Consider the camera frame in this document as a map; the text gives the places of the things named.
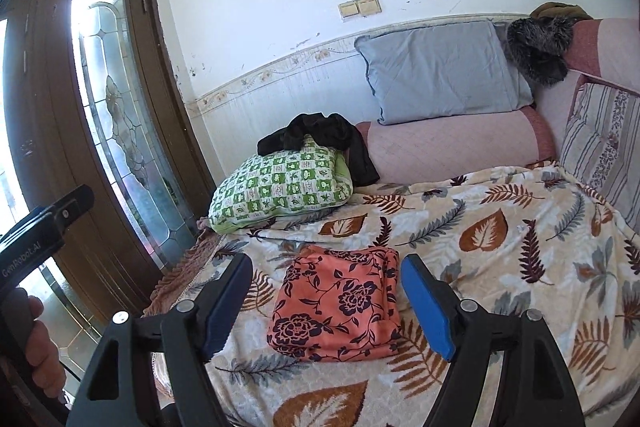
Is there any beige wall switch left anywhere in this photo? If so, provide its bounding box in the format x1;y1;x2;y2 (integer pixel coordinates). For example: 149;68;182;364
338;1;360;20

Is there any green white checkered pillow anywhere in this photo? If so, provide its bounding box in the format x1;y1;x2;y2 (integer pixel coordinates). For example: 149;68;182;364
208;135;354;234

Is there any olive brown cloth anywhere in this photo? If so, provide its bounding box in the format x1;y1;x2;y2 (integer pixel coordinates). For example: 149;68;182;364
529;1;591;20

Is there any black garment on pillow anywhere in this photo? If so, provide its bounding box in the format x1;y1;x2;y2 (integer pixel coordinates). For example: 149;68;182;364
257;113;380;186

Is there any dark furry hat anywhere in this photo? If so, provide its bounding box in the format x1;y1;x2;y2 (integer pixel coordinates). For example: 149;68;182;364
506;16;576;87

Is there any orange black floral garment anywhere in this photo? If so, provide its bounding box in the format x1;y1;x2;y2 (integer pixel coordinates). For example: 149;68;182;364
266;246;401;363

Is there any pink headboard cover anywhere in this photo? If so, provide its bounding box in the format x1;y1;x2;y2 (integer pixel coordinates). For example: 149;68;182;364
564;17;640;93

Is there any striped floral cushion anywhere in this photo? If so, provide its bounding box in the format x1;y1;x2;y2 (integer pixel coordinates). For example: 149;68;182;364
560;82;639;229

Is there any person's left hand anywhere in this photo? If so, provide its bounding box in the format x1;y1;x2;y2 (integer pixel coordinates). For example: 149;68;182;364
25;296;66;399

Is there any brown wooden glass door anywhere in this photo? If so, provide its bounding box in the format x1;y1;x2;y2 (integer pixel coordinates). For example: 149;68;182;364
1;0;214;398

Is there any leaf pattern fleece blanket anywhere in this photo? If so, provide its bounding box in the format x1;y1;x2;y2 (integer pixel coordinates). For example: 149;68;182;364
146;163;640;427

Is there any pink quilted bolster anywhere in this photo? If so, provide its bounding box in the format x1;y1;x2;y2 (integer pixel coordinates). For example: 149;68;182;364
357;106;555;184

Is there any beige wall switch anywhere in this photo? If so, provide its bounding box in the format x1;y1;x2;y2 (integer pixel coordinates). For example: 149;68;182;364
356;0;382;17
338;1;360;20

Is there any brown bed sheet edge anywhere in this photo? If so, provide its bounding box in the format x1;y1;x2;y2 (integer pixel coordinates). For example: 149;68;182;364
143;217;220;317

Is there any grey blue pillow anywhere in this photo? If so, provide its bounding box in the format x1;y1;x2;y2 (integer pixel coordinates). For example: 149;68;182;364
354;20;534;126

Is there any beige wall switch right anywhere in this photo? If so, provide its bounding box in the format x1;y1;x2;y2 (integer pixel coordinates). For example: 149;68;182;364
356;0;382;17

